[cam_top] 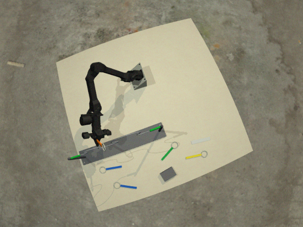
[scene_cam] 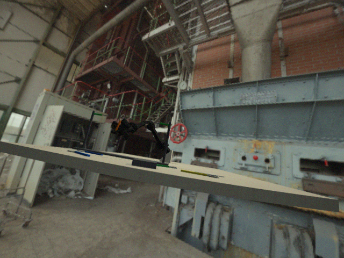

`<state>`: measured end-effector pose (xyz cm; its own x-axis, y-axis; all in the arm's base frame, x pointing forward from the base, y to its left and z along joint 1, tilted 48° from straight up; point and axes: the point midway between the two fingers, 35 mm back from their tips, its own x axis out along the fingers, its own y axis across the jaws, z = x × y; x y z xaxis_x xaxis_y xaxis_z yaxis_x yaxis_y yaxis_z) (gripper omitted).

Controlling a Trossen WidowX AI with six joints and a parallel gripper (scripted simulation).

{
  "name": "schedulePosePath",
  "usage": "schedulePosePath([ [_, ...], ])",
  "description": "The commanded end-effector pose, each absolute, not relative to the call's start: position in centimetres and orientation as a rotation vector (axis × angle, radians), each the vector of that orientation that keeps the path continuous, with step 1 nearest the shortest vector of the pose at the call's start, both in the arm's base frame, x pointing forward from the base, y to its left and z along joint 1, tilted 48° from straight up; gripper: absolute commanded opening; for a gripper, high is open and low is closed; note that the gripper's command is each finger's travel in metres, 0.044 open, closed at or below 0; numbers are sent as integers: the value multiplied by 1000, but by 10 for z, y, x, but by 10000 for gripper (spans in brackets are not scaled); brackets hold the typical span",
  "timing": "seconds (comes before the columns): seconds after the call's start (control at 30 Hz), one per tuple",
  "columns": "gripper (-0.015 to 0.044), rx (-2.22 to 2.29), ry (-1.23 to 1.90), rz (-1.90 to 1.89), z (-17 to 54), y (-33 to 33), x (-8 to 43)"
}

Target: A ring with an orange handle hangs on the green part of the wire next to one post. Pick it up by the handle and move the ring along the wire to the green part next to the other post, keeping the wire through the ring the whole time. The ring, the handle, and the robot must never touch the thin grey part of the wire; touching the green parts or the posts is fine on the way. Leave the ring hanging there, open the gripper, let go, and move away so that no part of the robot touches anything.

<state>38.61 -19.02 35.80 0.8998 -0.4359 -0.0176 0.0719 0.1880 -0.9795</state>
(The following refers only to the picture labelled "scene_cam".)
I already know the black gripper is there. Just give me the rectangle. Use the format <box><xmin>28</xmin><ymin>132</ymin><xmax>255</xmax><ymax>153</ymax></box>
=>
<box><xmin>111</xmin><ymin>121</ymin><xmax>130</xmax><ymax>140</ymax></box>

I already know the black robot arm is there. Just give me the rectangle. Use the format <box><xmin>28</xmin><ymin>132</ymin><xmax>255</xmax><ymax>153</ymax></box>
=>
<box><xmin>119</xmin><ymin>118</ymin><xmax>171</xmax><ymax>154</ymax></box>

